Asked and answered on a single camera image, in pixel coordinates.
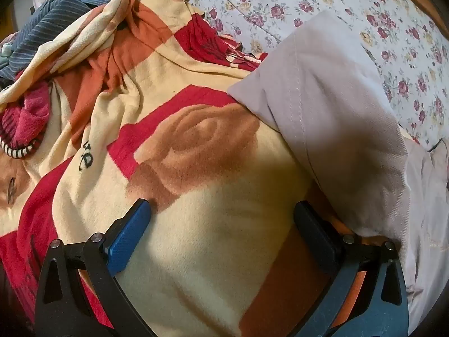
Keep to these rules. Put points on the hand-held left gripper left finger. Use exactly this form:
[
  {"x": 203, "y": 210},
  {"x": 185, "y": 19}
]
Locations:
[{"x": 128, "y": 238}]

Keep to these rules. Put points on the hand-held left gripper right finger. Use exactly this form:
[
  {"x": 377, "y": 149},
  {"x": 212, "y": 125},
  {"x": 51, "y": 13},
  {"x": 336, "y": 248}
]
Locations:
[{"x": 315, "y": 231}]

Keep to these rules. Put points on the beige jacket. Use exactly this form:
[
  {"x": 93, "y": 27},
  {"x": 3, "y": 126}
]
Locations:
[{"x": 333, "y": 112}]

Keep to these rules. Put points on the rose print fleece blanket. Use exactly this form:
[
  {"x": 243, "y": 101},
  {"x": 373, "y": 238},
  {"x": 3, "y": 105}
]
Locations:
[{"x": 210, "y": 217}]

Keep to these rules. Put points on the magenta knit garment striped cuff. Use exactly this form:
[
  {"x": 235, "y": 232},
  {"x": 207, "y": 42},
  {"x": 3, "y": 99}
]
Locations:
[{"x": 28, "y": 112}]

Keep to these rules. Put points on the red striped knit sweater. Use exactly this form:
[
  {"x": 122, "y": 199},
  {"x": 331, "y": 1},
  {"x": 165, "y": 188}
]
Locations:
[{"x": 210, "y": 42}]

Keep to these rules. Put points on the floral bed sheet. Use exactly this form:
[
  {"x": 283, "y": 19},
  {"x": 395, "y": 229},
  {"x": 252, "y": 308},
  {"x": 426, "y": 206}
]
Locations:
[{"x": 280, "y": 3}]

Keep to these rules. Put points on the blue striped garment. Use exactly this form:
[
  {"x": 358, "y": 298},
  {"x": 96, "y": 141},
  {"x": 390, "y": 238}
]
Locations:
[{"x": 52, "y": 17}]

